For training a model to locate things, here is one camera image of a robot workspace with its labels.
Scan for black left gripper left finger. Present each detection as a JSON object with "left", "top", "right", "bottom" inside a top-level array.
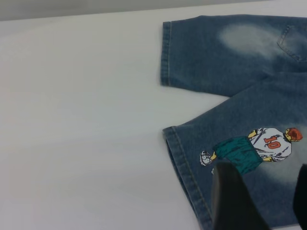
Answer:
[{"left": 212, "top": 161, "right": 272, "bottom": 230}]

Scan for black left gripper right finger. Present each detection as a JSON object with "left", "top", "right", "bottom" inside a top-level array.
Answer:
[{"left": 293, "top": 163, "right": 307, "bottom": 230}]

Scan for blue denim pants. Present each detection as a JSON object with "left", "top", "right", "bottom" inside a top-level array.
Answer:
[{"left": 159, "top": 15, "right": 307, "bottom": 230}]

